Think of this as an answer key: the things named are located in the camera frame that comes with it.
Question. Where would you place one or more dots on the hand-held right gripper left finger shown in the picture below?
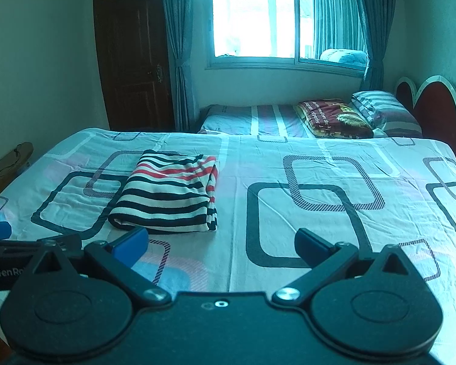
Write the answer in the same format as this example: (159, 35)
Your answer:
(131, 241)

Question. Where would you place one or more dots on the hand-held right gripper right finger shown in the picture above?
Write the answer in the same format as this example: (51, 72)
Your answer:
(311, 245)

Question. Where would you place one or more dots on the striped cartoon print sweater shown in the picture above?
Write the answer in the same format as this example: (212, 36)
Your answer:
(163, 194)

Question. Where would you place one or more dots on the white geometric print bed sheet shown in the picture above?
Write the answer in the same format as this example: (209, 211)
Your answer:
(326, 235)

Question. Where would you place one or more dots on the wooden side cabinet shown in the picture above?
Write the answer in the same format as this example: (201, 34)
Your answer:
(13, 161)

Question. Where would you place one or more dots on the red printed folded blanket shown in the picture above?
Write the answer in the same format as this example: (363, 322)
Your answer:
(332, 118)

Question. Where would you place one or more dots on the striped bed sheet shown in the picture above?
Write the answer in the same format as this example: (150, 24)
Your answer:
(243, 119)

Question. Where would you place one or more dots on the striped pillow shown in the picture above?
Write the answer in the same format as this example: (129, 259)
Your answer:
(387, 112)

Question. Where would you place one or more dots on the dark wooden door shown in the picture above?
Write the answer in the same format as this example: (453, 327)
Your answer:
(129, 64)

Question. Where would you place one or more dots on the red scalloped headboard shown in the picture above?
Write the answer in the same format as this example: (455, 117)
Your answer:
(437, 114)

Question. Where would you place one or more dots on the folded blue quilt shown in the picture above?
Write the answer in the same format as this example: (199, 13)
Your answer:
(344, 57)

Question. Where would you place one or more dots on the blue curtain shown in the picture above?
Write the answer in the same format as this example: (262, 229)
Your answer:
(178, 26)
(378, 15)

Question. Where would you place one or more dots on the window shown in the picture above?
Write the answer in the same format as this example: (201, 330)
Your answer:
(250, 19)

